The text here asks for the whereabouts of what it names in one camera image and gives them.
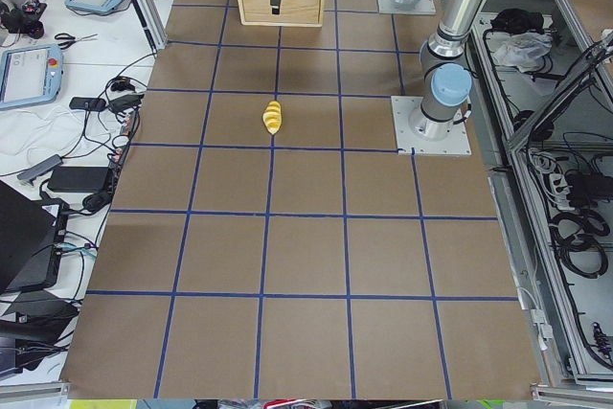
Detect yellow striped toy bread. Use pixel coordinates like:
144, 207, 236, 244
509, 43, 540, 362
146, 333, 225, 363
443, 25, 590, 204
262, 101, 283, 135

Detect small black phone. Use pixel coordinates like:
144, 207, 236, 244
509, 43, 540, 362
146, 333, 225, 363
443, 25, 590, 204
69, 97, 107, 112

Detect white crumpled cloth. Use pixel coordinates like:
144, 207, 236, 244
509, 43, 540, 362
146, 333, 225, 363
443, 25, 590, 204
492, 32, 553, 72

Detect near blue teach pendant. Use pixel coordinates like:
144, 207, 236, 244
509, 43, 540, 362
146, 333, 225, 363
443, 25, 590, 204
1, 44, 63, 110

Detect black power adapter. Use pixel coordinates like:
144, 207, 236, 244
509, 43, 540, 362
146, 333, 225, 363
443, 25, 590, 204
48, 166, 109, 193

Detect black laptop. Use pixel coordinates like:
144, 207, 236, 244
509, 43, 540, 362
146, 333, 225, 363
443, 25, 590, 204
1, 183, 68, 294

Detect black handled scissors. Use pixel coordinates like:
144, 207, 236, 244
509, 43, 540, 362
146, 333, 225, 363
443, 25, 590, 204
54, 33, 98, 50

